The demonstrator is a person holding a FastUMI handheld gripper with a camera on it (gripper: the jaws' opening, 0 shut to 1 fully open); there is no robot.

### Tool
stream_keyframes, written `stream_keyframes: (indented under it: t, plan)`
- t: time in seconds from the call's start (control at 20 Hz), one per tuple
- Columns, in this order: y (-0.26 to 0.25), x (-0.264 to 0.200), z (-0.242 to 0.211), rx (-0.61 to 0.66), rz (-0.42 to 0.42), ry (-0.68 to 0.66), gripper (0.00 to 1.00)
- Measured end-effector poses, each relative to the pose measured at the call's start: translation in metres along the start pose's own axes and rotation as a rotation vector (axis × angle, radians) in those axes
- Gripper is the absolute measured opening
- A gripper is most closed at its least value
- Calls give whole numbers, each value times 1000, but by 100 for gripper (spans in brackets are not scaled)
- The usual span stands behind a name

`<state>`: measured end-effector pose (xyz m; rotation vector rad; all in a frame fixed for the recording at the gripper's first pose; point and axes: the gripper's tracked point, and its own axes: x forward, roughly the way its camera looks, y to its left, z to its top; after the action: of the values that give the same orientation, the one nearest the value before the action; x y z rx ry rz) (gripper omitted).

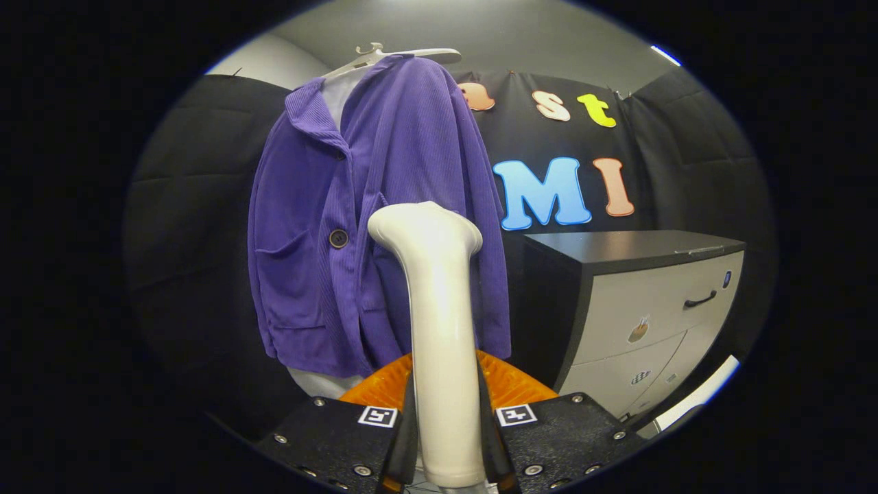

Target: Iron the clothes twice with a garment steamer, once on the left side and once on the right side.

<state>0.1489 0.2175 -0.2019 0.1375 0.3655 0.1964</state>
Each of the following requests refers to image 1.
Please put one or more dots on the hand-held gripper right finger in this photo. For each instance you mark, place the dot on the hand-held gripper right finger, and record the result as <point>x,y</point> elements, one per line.
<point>562,439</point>

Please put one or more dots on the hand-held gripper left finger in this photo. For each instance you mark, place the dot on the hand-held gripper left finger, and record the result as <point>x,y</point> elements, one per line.
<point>343,439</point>

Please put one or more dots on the white garment steamer head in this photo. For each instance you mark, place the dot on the white garment steamer head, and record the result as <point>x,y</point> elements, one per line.
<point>442,329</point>

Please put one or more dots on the white plastic clothes hanger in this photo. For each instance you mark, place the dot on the white plastic clothes hanger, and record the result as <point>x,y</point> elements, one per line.
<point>411,55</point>

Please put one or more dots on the white panel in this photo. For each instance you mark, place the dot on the white panel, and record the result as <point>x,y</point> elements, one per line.
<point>699,394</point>

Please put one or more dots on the grey cabinet with black top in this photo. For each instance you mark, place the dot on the grey cabinet with black top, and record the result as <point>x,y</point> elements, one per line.
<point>638,309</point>

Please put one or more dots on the rectangular ceiling light panel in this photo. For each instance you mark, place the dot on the rectangular ceiling light panel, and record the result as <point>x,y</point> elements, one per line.
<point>665,55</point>

